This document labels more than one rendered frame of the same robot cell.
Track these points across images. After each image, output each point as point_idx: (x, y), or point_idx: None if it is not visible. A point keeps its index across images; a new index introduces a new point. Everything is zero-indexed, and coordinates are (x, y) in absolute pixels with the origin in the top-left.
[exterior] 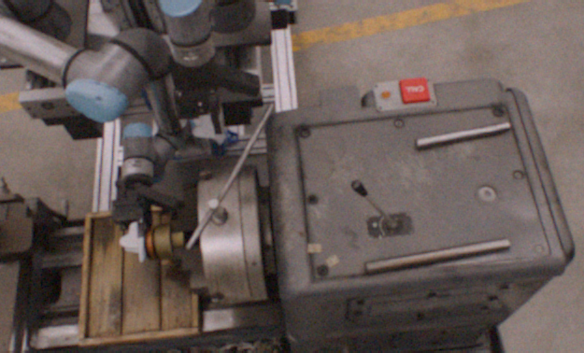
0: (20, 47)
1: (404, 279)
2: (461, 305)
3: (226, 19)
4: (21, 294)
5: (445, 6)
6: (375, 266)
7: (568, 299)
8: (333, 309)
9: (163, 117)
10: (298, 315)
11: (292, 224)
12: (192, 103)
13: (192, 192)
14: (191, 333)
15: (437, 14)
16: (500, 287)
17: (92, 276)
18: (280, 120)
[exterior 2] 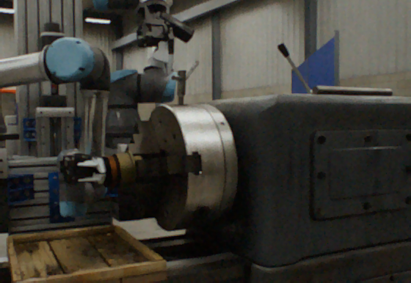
0: (2, 59)
1: (345, 96)
2: (391, 182)
3: (128, 118)
4: None
5: None
6: (321, 86)
7: None
8: (300, 170)
9: (92, 149)
10: (277, 152)
11: (241, 98)
12: (155, 24)
13: (144, 122)
14: (158, 264)
15: None
16: (406, 135)
17: (20, 263)
18: (197, 103)
